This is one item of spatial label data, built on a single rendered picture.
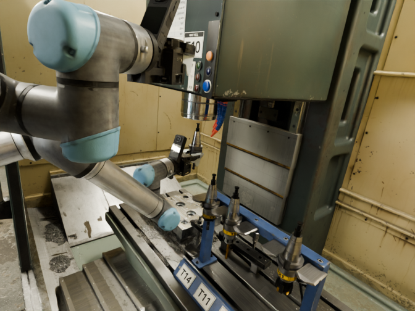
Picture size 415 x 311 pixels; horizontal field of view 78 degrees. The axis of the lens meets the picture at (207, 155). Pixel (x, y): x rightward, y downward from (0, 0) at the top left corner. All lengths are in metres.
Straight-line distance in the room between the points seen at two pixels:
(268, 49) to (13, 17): 1.44
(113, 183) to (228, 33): 0.51
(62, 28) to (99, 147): 0.14
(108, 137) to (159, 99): 1.80
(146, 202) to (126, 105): 1.34
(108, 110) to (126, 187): 0.42
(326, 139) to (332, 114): 0.11
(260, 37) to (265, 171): 0.80
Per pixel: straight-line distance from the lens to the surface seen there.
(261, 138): 1.42
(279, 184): 1.40
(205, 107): 1.04
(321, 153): 1.31
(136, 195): 0.78
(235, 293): 1.06
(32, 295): 1.26
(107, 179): 0.73
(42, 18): 0.35
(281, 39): 0.92
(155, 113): 2.16
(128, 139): 2.11
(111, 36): 0.36
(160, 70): 0.49
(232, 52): 0.76
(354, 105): 1.57
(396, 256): 1.71
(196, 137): 1.13
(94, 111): 0.35
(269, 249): 0.75
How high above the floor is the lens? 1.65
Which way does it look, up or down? 18 degrees down
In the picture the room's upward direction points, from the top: 6 degrees clockwise
